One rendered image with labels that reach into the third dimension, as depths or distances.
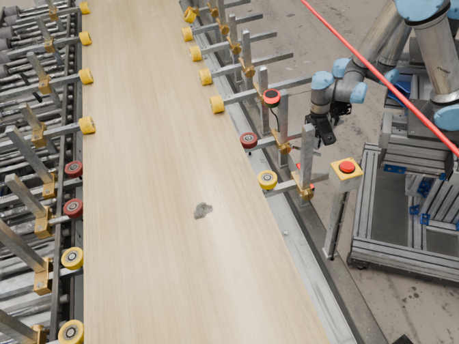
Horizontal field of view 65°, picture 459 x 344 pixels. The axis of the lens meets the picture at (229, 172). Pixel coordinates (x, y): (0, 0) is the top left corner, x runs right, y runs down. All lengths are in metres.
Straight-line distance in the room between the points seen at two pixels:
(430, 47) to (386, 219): 1.25
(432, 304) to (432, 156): 0.95
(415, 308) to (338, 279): 0.88
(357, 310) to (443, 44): 0.91
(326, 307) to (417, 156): 0.71
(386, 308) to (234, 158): 1.21
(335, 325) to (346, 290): 0.14
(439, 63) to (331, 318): 0.95
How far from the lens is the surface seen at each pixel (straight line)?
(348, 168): 1.09
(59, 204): 1.76
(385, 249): 2.14
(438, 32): 1.22
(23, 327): 1.39
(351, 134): 3.01
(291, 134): 1.71
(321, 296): 1.54
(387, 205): 2.33
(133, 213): 1.49
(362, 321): 1.44
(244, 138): 1.64
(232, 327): 1.20
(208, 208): 1.40
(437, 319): 2.31
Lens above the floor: 2.04
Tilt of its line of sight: 49 degrees down
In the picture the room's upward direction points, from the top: 9 degrees counter-clockwise
